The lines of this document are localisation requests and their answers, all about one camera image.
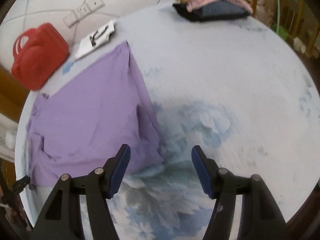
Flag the green hoop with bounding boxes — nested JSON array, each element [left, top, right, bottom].
[[272, 0, 291, 40]]

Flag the white paper sheets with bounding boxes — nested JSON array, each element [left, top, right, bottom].
[[75, 20, 116, 59]]

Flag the dark folded cloth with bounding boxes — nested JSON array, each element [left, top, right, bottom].
[[172, 0, 250, 22]]

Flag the pink cloth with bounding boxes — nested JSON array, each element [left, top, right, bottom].
[[186, 0, 252, 12]]

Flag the white wall socket strip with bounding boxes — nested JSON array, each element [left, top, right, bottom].
[[63, 0, 105, 28]]

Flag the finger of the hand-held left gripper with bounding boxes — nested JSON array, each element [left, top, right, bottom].
[[2, 176, 31, 204]]

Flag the red hard-shell carry case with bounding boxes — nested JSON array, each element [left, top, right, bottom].
[[11, 23, 69, 91]]

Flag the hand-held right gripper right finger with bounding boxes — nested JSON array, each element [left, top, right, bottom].
[[191, 145, 287, 240]]

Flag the floral bedsheet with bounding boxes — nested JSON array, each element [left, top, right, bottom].
[[15, 0, 320, 240]]

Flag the purple shirt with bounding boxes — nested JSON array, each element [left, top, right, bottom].
[[26, 41, 165, 190]]

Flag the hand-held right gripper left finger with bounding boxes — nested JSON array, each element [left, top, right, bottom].
[[30, 144, 131, 240]]

